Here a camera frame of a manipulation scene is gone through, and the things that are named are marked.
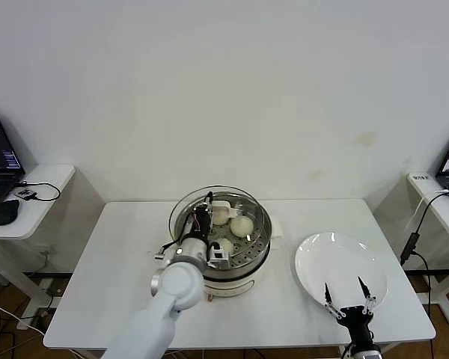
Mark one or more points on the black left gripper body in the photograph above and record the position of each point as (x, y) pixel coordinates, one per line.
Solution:
(202, 224)

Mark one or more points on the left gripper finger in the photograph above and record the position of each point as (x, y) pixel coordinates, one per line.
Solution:
(210, 220)
(210, 198)

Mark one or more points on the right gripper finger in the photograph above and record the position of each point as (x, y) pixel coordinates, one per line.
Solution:
(331, 304)
(369, 301)

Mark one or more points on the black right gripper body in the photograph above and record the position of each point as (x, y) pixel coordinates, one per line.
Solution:
(357, 323)

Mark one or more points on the white steamed baozi bun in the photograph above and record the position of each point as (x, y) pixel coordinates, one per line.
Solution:
(220, 220)
(241, 226)
(226, 246)

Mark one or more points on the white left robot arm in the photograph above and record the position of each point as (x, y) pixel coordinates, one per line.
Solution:
(177, 284)

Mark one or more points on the stainless steel steamer basket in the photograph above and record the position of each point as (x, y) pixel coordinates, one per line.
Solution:
(247, 259)

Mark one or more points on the white round plate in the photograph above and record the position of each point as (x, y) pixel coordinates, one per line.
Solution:
(340, 261)

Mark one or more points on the black inline adapter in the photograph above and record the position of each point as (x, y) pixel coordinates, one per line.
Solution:
(409, 248)

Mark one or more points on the small black patterned device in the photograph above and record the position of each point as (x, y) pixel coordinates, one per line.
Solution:
(25, 194)

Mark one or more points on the black computer mouse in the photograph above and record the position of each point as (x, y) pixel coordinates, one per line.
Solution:
(6, 212)

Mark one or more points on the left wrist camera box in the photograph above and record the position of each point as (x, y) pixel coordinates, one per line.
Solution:
(219, 256)

